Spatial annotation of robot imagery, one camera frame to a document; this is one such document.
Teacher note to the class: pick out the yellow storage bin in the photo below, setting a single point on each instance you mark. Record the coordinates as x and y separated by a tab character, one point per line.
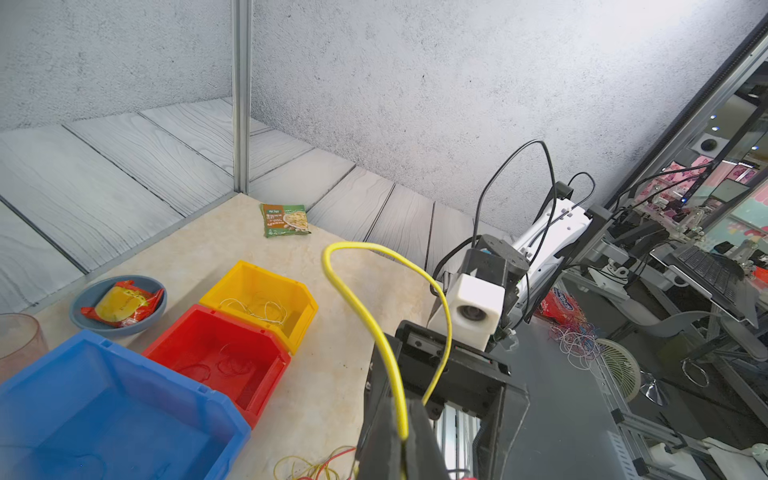
257	296

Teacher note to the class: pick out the green food packet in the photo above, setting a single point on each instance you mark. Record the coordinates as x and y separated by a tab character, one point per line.
284	220

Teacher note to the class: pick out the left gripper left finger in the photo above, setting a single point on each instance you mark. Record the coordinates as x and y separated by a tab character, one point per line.
379	450

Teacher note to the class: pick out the blue storage bin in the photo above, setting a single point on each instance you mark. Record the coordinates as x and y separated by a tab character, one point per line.
93	409

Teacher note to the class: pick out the blue bowl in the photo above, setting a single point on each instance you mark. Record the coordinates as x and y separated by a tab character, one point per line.
93	294

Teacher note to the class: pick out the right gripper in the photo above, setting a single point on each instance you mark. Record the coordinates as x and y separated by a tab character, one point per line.
441	375

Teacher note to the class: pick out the red yellow snack packet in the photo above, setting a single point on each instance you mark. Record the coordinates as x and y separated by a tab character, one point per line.
124	305

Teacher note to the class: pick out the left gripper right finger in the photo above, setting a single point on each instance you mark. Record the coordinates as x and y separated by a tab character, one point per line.
424	460

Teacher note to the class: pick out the pink plastic cup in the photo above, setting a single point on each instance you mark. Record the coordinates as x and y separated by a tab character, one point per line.
22	343

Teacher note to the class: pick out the white desk fan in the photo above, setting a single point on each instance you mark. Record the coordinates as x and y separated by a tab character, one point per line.
622	366

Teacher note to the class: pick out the right aluminium frame post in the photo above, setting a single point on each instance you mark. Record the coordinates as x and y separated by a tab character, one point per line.
241	92

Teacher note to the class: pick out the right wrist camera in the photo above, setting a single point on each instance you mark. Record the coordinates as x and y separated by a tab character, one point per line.
475	307

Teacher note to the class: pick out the red storage bin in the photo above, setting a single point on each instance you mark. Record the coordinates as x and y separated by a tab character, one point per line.
235	358

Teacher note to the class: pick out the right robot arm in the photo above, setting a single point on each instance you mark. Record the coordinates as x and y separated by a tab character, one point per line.
525	268

